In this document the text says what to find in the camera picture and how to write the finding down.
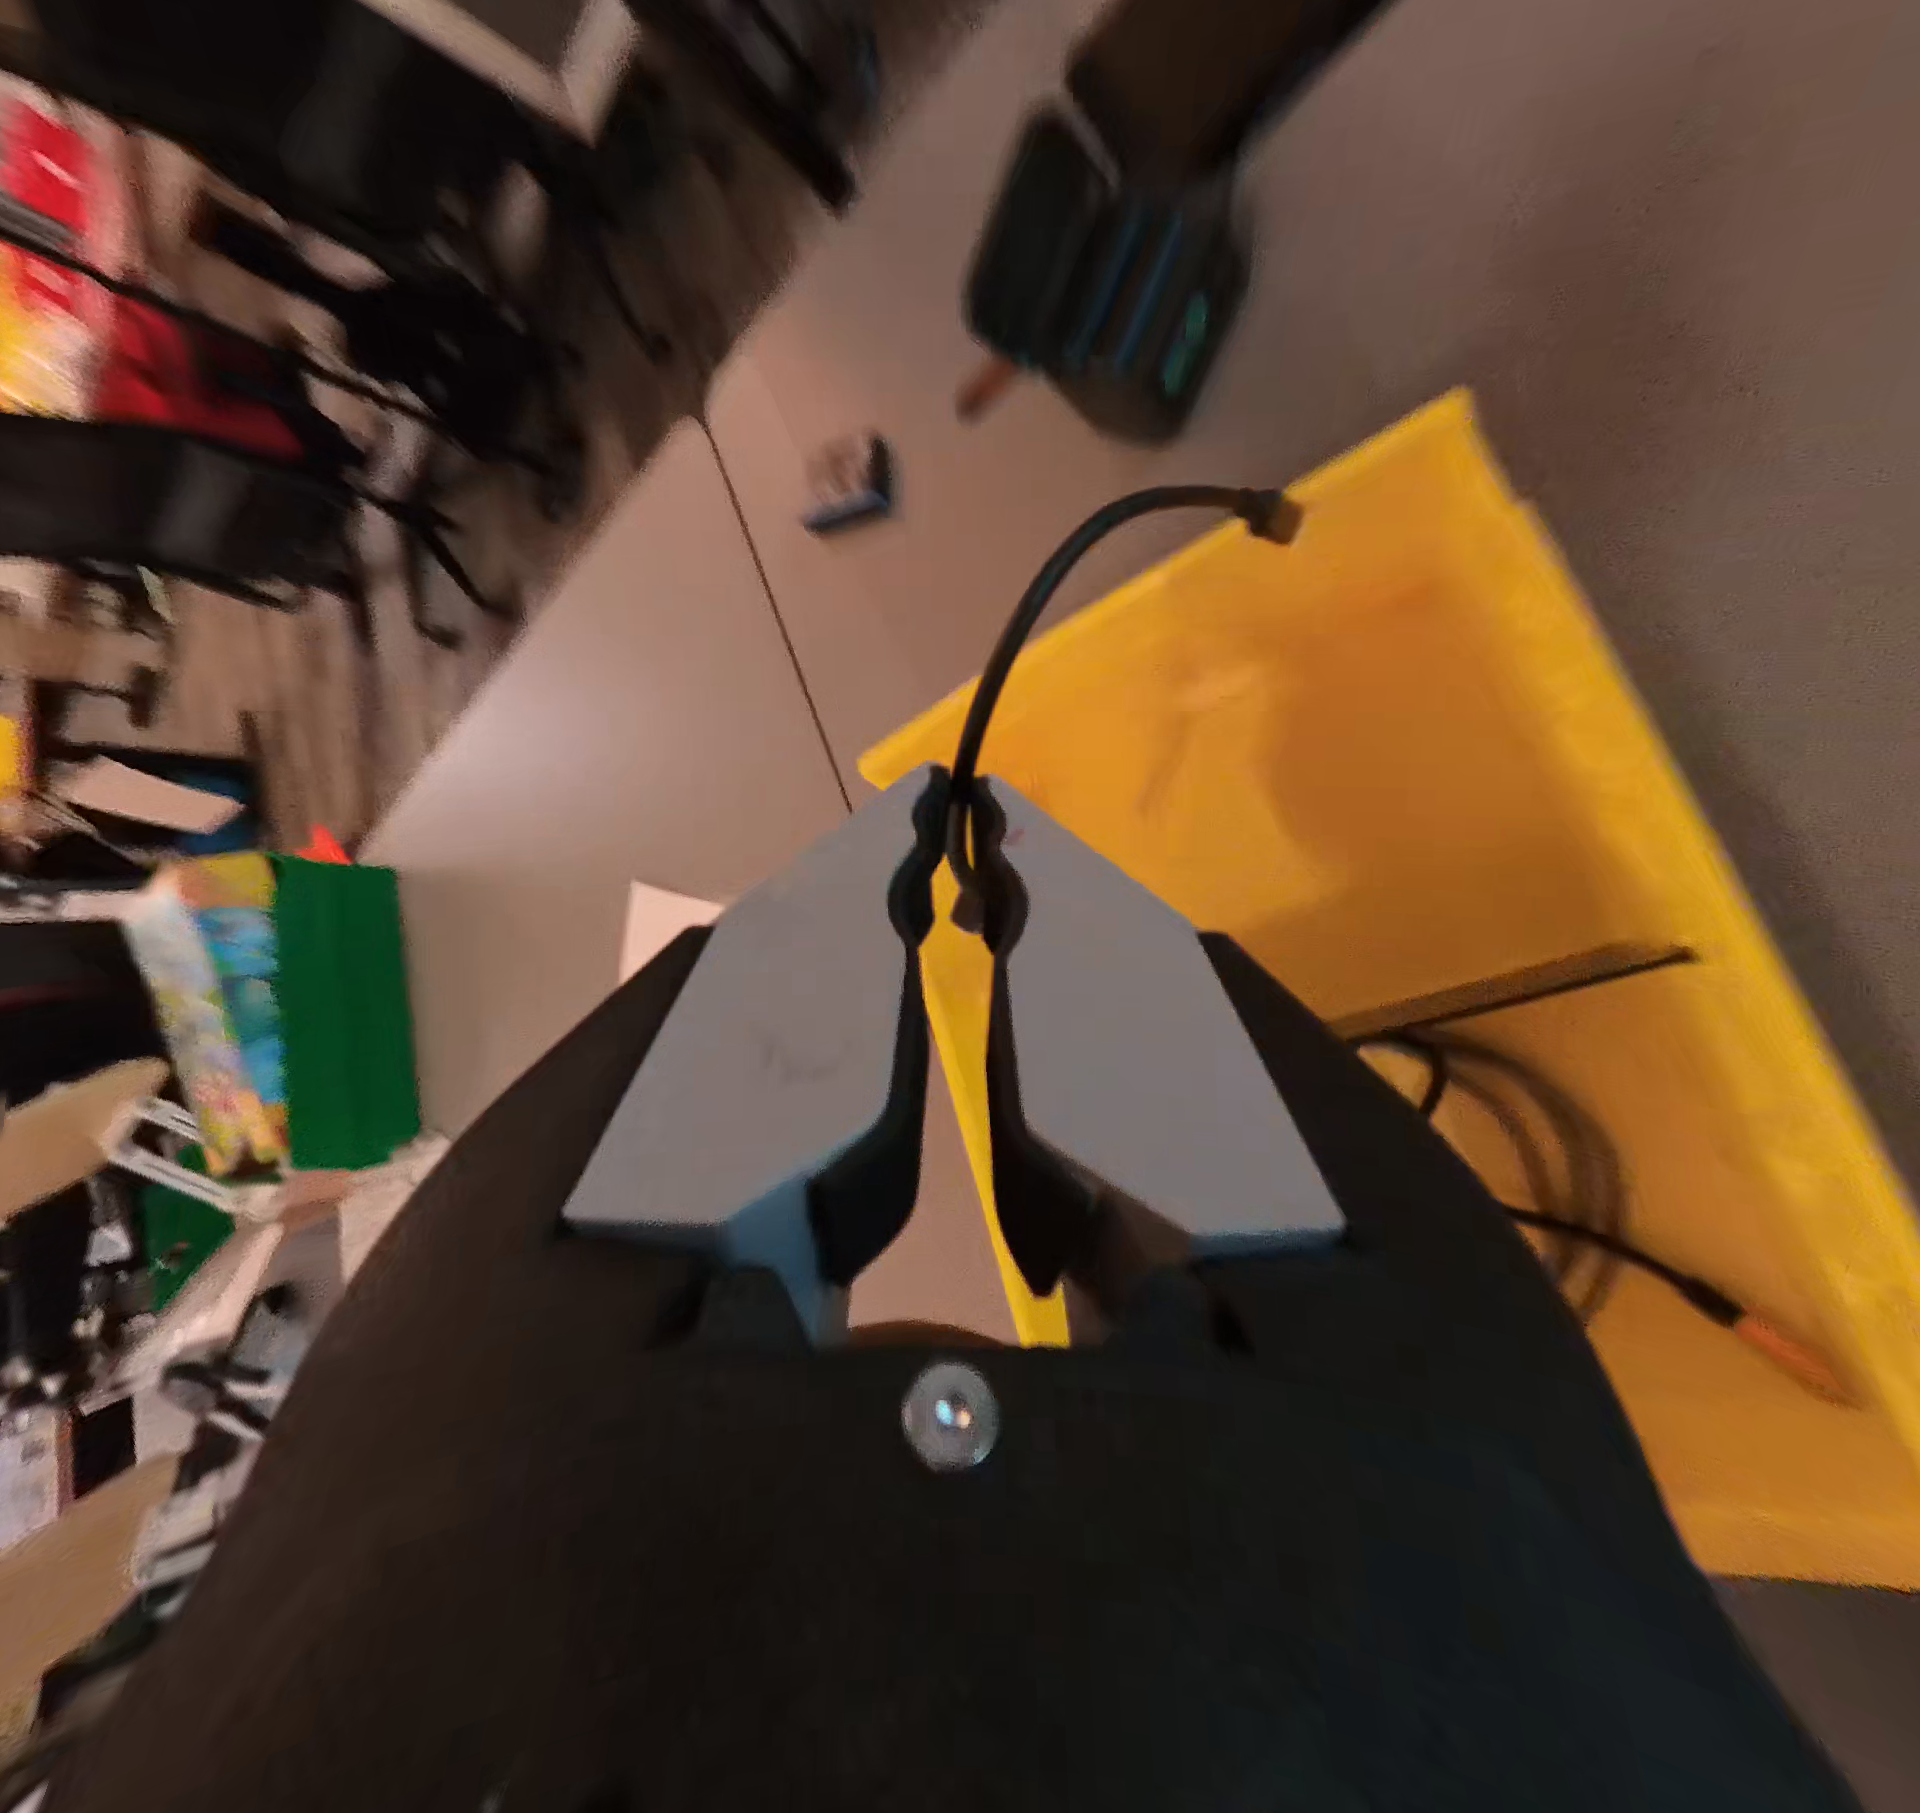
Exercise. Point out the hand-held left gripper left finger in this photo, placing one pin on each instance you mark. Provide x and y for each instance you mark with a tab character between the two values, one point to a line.
777	1049

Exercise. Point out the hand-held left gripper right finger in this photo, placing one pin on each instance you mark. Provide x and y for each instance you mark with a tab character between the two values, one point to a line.
1157	1065

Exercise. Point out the yellow plastic bin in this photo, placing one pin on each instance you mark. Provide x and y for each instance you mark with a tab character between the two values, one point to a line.
1353	792

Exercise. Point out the person's right forearm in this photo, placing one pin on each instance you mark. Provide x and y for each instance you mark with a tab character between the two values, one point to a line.
1230	13

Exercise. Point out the black bin divider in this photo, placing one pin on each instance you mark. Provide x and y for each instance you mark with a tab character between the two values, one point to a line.
1498	986

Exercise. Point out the green colourful box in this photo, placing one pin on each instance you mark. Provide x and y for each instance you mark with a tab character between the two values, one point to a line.
328	1002

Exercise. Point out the black power station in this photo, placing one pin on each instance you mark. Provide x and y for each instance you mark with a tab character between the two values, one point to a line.
1110	267

